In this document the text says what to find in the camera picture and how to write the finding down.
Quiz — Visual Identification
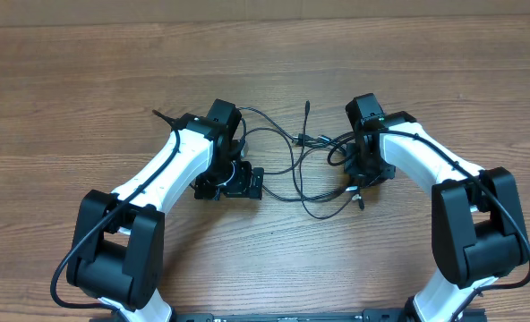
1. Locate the thin black USB cable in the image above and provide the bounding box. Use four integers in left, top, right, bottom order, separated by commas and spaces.
264, 100, 365, 221

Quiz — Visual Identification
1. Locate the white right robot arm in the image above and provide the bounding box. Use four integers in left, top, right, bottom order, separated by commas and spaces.
345, 93, 530, 321

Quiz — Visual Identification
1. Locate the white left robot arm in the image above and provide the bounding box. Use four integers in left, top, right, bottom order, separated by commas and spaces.
56, 99, 264, 321

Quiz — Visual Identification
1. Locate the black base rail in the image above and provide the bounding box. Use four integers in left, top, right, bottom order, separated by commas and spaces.
170, 294, 488, 322

